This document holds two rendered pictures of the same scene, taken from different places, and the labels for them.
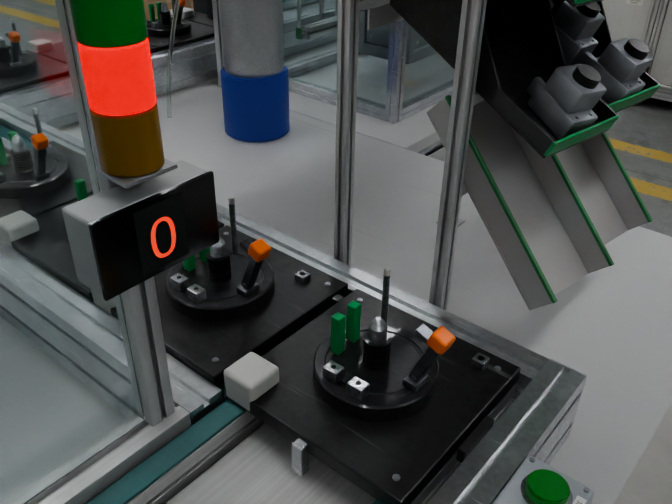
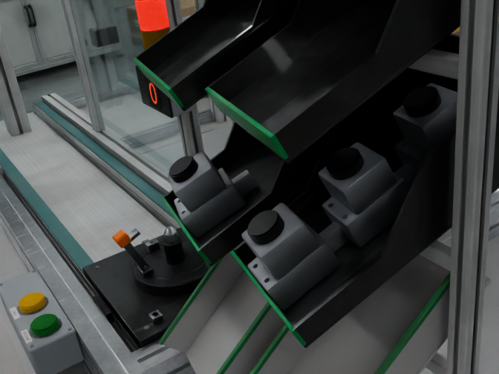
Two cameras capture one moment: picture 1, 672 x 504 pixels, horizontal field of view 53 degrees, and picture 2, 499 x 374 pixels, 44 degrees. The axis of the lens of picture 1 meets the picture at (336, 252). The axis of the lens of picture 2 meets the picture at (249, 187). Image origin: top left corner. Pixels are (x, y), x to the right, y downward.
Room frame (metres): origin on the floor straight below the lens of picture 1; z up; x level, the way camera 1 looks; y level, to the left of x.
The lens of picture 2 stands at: (0.99, -0.77, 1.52)
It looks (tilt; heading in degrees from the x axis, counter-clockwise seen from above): 27 degrees down; 111
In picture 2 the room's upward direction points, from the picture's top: 7 degrees counter-clockwise
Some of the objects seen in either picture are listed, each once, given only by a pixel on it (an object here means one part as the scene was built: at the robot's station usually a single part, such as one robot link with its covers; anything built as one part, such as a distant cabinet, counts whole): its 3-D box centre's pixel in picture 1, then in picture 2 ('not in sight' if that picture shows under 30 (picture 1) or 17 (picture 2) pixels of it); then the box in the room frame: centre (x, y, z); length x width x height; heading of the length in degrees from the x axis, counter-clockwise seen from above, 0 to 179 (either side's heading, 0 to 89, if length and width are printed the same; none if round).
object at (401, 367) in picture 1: (375, 368); (176, 264); (0.57, -0.05, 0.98); 0.14 x 0.14 x 0.02
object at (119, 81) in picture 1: (118, 72); (152, 12); (0.49, 0.16, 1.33); 0.05 x 0.05 x 0.05
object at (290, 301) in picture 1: (218, 261); not in sight; (0.73, 0.15, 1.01); 0.24 x 0.24 x 0.13; 51
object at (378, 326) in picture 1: (378, 327); (170, 234); (0.57, -0.05, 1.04); 0.02 x 0.02 x 0.03
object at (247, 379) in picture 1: (251, 381); not in sight; (0.55, 0.09, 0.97); 0.05 x 0.05 x 0.04; 51
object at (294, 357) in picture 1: (374, 381); (178, 274); (0.57, -0.05, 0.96); 0.24 x 0.24 x 0.02; 51
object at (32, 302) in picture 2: not in sight; (33, 304); (0.37, -0.16, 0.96); 0.04 x 0.04 x 0.02
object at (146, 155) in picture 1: (128, 135); (157, 42); (0.49, 0.16, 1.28); 0.05 x 0.05 x 0.05
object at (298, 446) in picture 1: (300, 457); not in sight; (0.47, 0.03, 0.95); 0.01 x 0.01 x 0.04; 51
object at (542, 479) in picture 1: (546, 491); (45, 326); (0.42, -0.20, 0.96); 0.04 x 0.04 x 0.02
